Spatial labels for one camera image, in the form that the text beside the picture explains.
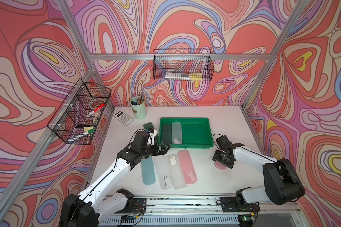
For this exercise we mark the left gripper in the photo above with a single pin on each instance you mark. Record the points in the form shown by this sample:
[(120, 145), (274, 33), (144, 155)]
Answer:
[(162, 151)]

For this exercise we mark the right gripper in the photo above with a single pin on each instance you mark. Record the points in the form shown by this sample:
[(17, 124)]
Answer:
[(216, 157)]

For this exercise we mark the dark green pencil case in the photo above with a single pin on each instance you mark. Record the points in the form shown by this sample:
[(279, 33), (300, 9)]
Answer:
[(166, 133)]

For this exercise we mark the clear frosted pencil case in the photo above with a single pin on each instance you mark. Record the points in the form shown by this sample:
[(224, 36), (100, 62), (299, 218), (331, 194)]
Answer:
[(176, 133)]

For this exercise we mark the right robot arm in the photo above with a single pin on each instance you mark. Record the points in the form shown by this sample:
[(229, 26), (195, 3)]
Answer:
[(281, 183)]

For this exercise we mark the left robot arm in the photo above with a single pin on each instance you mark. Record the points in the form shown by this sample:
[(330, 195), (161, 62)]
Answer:
[(91, 207)]

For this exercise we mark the clear rounded pencil case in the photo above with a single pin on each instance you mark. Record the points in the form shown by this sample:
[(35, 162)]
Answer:
[(163, 171)]

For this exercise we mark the dark green case by tray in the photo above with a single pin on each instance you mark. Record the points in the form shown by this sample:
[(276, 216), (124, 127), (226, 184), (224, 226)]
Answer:
[(150, 125)]

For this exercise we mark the teal pencil case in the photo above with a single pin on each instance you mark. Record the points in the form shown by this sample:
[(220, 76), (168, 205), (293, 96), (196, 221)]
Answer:
[(148, 173)]

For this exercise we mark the green plastic storage tray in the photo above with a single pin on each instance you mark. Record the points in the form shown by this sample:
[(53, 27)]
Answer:
[(196, 132)]

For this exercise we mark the pink pencil case with label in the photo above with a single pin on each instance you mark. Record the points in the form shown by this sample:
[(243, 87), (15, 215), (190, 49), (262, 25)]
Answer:
[(187, 167)]

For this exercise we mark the clear rectangular barcode pencil case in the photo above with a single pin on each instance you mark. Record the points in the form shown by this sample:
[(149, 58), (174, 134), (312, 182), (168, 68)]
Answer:
[(177, 177)]

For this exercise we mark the yellow box in back basket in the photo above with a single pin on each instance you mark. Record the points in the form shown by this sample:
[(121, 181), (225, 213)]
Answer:
[(195, 76)]

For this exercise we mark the white calculator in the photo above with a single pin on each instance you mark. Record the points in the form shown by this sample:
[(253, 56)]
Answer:
[(123, 117)]

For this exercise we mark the light green pen cup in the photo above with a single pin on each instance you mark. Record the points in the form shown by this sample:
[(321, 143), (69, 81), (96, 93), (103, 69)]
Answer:
[(138, 107)]

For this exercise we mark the green white marker in basket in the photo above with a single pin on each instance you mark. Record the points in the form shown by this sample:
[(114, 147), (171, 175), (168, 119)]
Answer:
[(86, 133)]

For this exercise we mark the red marker in basket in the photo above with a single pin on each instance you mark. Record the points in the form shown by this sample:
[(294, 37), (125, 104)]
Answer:
[(97, 109)]

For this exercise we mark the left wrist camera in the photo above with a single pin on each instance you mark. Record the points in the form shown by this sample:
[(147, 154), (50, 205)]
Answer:
[(152, 138)]

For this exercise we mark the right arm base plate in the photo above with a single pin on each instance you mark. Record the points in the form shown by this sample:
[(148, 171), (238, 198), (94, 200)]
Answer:
[(235, 204)]

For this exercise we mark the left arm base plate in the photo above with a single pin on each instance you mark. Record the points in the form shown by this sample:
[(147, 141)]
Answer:
[(136, 205)]

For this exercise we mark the black wire basket back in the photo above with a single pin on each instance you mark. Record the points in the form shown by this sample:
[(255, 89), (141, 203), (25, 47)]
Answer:
[(177, 63)]

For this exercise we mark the black wire basket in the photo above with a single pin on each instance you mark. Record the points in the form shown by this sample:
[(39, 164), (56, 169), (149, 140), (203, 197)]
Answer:
[(72, 118), (177, 63)]

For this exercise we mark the black wire basket left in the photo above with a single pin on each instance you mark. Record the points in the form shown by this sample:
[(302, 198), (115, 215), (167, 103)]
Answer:
[(72, 118)]

